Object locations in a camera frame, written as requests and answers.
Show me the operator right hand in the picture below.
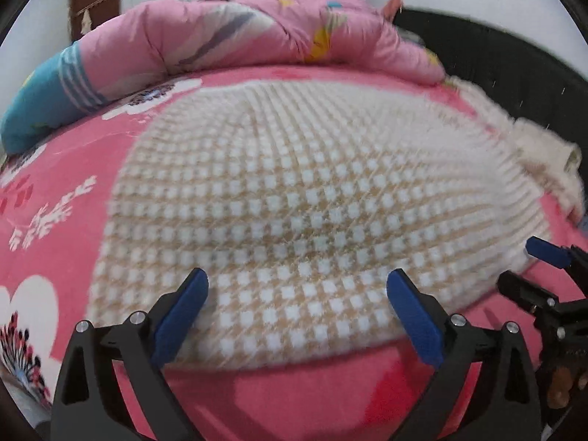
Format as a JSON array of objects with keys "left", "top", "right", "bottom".
[{"left": 546, "top": 349, "right": 587, "bottom": 409}]

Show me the beige white houndstooth garment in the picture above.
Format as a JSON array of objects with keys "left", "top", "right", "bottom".
[{"left": 87, "top": 81, "right": 550, "bottom": 369}]

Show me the black padded headboard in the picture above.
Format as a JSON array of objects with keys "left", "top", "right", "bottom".
[{"left": 391, "top": 6, "right": 588, "bottom": 148}]

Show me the pink and blue quilt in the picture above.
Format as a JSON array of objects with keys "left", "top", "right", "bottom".
[{"left": 1, "top": 0, "right": 445, "bottom": 155}]

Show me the cream fuzzy cloth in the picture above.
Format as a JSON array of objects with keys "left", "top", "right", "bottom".
[{"left": 445, "top": 77, "right": 586, "bottom": 223}]

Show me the pink floral fleece blanket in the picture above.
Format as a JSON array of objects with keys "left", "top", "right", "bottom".
[{"left": 1, "top": 67, "right": 586, "bottom": 440}]

